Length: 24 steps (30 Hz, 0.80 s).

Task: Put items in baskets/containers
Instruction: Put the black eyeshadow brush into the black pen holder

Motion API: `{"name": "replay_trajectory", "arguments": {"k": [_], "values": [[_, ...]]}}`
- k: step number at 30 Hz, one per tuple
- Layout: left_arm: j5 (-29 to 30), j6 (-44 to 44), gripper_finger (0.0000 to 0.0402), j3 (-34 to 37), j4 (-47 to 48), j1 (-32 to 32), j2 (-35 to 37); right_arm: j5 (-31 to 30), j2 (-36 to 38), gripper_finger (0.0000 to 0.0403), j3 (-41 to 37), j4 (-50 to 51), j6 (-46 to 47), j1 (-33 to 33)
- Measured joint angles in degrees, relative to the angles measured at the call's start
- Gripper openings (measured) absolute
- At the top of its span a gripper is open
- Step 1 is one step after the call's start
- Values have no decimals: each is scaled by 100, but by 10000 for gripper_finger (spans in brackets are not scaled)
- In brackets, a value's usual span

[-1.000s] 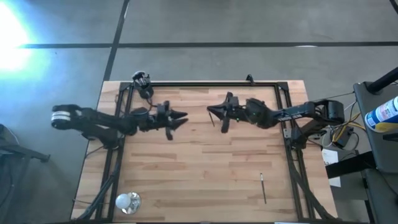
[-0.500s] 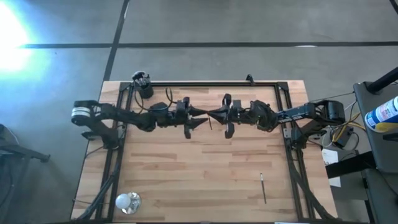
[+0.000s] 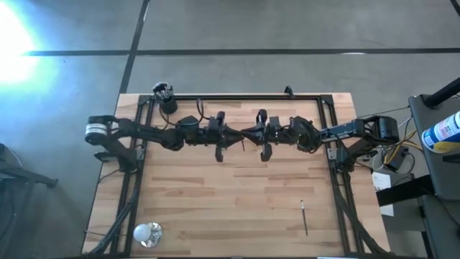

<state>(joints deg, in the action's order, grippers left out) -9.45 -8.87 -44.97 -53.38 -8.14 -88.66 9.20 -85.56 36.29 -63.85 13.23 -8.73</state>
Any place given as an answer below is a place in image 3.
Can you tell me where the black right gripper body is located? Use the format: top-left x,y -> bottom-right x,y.
257,109 -> 290,162

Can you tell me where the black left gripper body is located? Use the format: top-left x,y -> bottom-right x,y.
199,111 -> 226,163

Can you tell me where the black mesh cup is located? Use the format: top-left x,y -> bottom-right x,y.
153,81 -> 180,115

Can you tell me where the white paper sheet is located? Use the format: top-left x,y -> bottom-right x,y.
372,171 -> 395,217

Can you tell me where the white globe bulb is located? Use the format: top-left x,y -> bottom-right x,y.
132,222 -> 152,242

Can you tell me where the black power supply box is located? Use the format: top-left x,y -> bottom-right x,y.
383,145 -> 410,172

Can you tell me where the black flat bar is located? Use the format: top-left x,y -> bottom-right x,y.
375,174 -> 436,208

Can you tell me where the white blue yellow canister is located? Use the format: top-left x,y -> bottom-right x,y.
420,110 -> 460,155

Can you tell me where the grey side cart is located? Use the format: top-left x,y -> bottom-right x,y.
408,94 -> 460,259

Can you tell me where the black pole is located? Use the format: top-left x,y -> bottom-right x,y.
423,77 -> 460,109

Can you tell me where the dark grey chair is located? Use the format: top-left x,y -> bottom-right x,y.
0,142 -> 59,259

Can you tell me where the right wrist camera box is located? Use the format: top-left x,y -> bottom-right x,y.
288,115 -> 314,143

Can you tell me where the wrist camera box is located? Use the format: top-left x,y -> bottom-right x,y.
288,115 -> 314,143
175,114 -> 201,137

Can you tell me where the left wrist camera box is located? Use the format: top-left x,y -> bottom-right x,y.
175,114 -> 201,137

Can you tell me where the black aluminium table frame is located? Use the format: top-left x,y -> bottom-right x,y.
109,93 -> 364,257

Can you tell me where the black cable bundle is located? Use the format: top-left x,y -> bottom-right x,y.
332,172 -> 389,255
88,168 -> 143,255

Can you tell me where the yellow cable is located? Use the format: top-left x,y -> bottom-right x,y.
382,129 -> 424,165

